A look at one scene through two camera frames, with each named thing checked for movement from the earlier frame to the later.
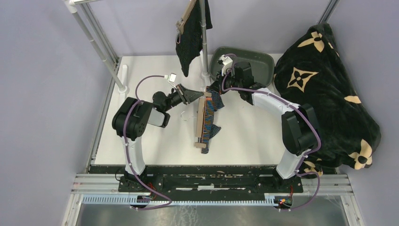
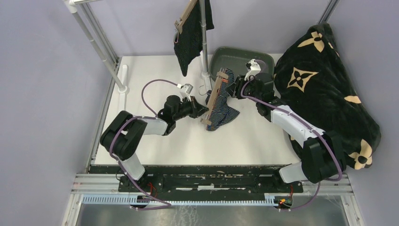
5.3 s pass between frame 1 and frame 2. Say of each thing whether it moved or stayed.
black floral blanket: stayed
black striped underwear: stayed
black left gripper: moved
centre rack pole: stayed
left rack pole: stayed
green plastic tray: stayed
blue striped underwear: moved
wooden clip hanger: stayed
